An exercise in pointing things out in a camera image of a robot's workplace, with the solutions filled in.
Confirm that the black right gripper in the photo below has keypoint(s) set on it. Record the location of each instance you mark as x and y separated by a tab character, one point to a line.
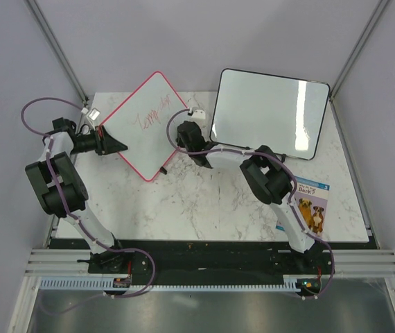
197	126

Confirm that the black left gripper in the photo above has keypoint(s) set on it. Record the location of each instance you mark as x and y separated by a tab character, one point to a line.
105	143

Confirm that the pink framed whiteboard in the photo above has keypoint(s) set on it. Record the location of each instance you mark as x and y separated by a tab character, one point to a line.
140	123

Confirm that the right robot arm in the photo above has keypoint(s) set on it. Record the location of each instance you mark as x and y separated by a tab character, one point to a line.
271	183

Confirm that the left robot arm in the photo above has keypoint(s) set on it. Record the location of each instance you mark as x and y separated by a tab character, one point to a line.
61	191

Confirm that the black framed whiteboard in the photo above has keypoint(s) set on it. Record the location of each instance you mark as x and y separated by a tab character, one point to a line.
254	109

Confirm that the dog picture book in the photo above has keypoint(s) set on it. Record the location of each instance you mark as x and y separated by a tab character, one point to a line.
311	198

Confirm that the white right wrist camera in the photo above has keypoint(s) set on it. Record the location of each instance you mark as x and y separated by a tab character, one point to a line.
197	114

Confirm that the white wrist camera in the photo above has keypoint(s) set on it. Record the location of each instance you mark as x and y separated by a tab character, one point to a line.
197	114
91	114

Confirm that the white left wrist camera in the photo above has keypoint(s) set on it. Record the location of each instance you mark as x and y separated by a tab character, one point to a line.
91	114

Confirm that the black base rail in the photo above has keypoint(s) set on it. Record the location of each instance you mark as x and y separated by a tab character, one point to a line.
214	261

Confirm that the white slotted cable duct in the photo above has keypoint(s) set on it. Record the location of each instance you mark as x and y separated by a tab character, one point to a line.
108	284

